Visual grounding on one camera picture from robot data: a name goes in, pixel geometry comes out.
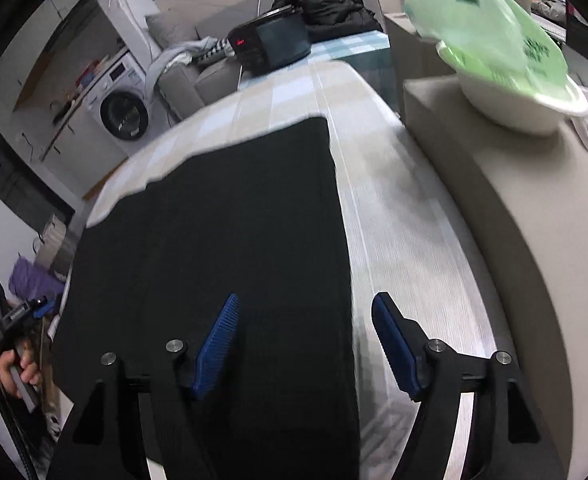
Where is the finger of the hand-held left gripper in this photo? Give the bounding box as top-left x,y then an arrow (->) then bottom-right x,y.
32,296 -> 58,319

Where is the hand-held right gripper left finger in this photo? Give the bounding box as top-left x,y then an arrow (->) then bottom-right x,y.
46,292 -> 242,480

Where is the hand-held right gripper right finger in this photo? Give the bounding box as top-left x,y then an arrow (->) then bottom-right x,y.
371,291 -> 564,480

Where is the black knit sweater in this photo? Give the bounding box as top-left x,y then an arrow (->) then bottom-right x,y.
51,116 -> 362,480

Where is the person's left hand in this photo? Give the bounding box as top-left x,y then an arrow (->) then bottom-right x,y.
0,344 -> 43,400

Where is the purple bag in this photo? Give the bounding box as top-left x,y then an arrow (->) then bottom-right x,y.
9,255 -> 67,306

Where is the woven laundry basket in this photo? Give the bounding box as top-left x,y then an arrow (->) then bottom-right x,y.
34,215 -> 77,276

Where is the dark glass door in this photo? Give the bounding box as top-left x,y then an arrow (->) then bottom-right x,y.
0,107 -> 75,226

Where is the beige side cabinet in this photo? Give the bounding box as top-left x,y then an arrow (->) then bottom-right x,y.
384,12 -> 588,480

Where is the white washing machine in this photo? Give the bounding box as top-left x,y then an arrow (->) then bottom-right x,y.
81,50 -> 157,158

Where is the red plastic basin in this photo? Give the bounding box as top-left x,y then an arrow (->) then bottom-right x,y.
76,60 -> 102,86

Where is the grey sofa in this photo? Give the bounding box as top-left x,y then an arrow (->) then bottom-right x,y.
146,0 -> 389,126

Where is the white plastic basin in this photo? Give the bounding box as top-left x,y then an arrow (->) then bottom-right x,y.
436,40 -> 588,136

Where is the light grey garment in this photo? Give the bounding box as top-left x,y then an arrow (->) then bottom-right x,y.
146,36 -> 219,91

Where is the range hood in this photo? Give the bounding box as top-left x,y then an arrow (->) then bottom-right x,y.
44,0 -> 100,56

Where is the houndstooth pillow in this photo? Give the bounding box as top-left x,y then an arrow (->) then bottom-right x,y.
194,40 -> 235,63

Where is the teal checked tablecloth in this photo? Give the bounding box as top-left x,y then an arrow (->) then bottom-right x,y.
238,30 -> 402,116

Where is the grey sofa cushion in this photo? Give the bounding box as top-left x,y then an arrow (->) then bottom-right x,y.
145,12 -> 199,51

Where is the black electric pressure cooker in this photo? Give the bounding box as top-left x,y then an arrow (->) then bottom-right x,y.
227,5 -> 311,72

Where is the green plastic bag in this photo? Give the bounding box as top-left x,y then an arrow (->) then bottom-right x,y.
404,0 -> 569,103

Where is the black jacket pile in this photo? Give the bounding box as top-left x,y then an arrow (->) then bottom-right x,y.
273,0 -> 385,43

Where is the black cardboard box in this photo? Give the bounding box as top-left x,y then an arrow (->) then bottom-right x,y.
564,0 -> 588,56

